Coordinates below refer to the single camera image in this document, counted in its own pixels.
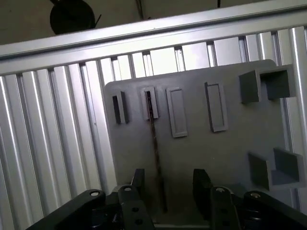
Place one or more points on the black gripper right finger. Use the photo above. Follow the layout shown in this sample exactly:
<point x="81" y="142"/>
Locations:
<point x="201" y="187"/>

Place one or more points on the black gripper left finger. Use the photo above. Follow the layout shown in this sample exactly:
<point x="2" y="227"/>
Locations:
<point x="136" y="179"/>

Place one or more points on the black RAM stick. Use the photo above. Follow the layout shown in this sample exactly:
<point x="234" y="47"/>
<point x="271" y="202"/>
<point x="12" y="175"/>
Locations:
<point x="156" y="143"/>

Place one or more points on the grey plastic parts rack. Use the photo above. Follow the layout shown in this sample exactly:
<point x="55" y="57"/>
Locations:
<point x="192" y="153"/>

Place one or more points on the black round stool base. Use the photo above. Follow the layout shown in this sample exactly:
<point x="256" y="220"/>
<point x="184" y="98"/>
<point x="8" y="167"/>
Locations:
<point x="69" y="16"/>

